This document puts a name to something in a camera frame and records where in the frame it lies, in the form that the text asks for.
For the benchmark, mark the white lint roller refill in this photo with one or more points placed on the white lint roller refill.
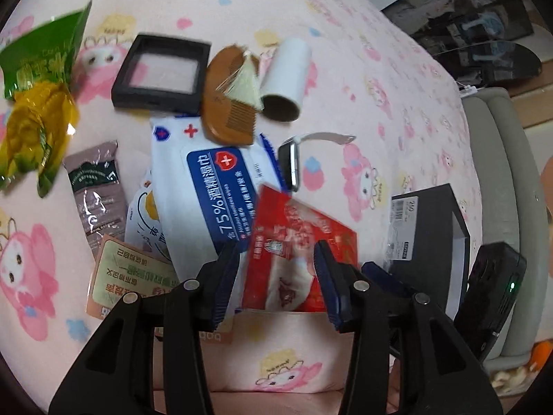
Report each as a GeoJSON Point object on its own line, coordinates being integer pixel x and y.
{"type": "Point", "coordinates": [285, 80]}

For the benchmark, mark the red lucky toy packet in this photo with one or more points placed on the red lucky toy packet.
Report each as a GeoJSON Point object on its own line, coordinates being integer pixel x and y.
{"type": "Point", "coordinates": [280, 271]}

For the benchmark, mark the black square frame box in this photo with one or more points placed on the black square frame box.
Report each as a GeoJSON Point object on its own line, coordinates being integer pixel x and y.
{"type": "Point", "coordinates": [162, 73]}

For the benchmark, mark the pink cartoon print blanket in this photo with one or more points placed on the pink cartoon print blanket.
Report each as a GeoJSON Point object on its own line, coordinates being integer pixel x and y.
{"type": "Point", "coordinates": [366, 78]}

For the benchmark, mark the orange green coupon card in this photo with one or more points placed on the orange green coupon card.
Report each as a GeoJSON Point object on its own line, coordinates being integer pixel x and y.
{"type": "Point", "coordinates": [121, 269]}

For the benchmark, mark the white yellow face mask packet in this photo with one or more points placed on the white yellow face mask packet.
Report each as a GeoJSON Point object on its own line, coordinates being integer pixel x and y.
{"type": "Point", "coordinates": [143, 228]}

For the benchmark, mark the white blue alcohol wipes pack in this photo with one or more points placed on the white blue alcohol wipes pack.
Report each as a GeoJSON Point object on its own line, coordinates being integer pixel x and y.
{"type": "Point", "coordinates": [205, 193]}

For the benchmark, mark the grey sofa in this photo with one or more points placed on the grey sofa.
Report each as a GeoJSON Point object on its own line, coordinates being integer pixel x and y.
{"type": "Point", "coordinates": [513, 212]}

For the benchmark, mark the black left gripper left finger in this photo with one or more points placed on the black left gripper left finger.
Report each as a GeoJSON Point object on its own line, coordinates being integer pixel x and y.
{"type": "Point", "coordinates": [113, 374]}

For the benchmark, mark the smartwatch with grey strap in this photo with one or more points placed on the smartwatch with grey strap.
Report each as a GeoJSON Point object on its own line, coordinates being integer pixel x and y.
{"type": "Point", "coordinates": [289, 156]}

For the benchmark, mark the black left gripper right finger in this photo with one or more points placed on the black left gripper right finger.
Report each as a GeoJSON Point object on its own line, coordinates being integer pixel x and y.
{"type": "Point", "coordinates": [438, 372]}

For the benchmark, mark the brown coffee sachet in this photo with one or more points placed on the brown coffee sachet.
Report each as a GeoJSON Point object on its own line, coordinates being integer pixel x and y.
{"type": "Point", "coordinates": [98, 193]}

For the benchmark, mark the black cardboard storage box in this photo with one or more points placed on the black cardboard storage box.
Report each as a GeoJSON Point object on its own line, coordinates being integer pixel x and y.
{"type": "Point", "coordinates": [429, 245]}

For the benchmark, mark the wooden comb with tassel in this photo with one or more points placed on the wooden comb with tassel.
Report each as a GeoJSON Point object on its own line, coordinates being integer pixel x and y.
{"type": "Point", "coordinates": [231, 97]}

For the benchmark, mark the green yellow corn snack bag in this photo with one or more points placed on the green yellow corn snack bag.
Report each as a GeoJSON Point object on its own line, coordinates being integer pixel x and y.
{"type": "Point", "coordinates": [37, 71]}

